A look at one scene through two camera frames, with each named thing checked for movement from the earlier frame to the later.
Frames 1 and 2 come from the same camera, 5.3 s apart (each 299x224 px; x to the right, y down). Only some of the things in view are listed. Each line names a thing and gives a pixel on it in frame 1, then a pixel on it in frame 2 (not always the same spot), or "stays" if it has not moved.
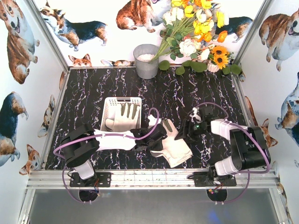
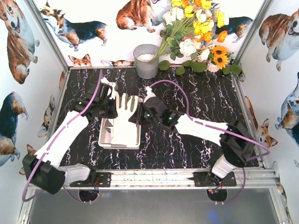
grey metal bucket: x=143 y=53 stays
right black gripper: x=190 y=127 to x=138 y=114
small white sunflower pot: x=211 y=66 stays
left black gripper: x=156 y=134 to x=111 y=108
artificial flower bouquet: x=190 y=28 stays
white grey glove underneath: x=175 y=151 to x=124 y=134
